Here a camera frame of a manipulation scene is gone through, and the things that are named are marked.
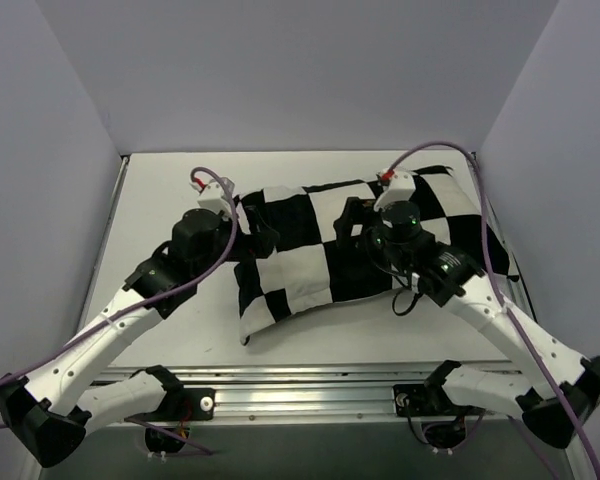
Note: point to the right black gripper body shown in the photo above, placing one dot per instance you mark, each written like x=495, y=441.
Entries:
x=352, y=220

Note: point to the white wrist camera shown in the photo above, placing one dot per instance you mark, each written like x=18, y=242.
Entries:
x=397, y=185
x=213, y=195

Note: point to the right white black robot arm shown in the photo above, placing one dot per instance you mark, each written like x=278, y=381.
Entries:
x=553, y=388

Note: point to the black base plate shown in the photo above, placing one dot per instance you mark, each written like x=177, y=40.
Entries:
x=198, y=404
x=411, y=399

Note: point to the black white checkered pillowcase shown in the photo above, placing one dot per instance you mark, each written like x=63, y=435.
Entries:
x=307, y=270

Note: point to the aluminium front rail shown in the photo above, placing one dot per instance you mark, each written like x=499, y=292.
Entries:
x=294, y=395

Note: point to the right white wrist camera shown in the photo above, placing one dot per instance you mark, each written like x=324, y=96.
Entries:
x=397, y=185

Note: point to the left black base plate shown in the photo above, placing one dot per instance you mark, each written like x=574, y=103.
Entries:
x=198, y=404

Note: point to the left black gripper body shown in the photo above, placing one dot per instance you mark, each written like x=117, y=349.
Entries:
x=253, y=230

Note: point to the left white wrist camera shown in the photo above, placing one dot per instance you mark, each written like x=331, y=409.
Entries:
x=213, y=195

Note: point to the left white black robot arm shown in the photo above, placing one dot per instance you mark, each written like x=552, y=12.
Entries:
x=53, y=408

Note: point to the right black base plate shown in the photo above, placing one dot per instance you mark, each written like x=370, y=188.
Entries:
x=411, y=399

